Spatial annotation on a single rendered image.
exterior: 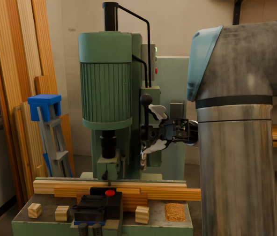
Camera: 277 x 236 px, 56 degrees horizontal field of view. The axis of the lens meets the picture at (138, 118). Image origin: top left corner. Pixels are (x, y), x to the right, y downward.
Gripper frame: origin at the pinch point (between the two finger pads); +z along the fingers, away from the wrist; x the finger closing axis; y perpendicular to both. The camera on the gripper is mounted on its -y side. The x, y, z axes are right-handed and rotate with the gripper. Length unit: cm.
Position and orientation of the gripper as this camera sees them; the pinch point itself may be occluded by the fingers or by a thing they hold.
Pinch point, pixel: (139, 127)
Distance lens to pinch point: 78.2
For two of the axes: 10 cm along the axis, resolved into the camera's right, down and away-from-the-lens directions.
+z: -7.9, -1.4, -5.9
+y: 6.1, -1.3, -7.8
